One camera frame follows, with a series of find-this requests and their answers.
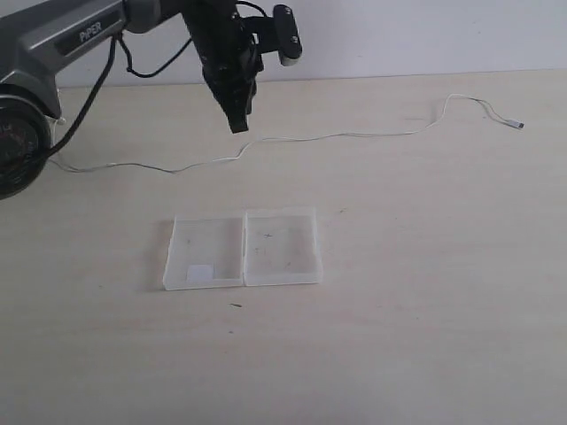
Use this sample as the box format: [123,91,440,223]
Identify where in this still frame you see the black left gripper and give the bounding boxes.
[182,1,264,133]

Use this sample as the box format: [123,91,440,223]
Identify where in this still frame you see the white wired earphones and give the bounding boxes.
[48,93,525,175]

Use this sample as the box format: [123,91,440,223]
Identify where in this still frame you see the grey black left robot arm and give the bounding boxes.
[1,1,263,199]

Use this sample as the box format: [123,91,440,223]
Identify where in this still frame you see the clear plastic hinged case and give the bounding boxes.
[162,207,323,291]

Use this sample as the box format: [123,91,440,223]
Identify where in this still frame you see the small white paper label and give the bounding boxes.
[187,265,214,284]

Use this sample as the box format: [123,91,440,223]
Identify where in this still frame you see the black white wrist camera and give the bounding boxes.
[244,4,303,66]

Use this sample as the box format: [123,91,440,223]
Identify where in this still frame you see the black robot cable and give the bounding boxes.
[0,0,267,187]

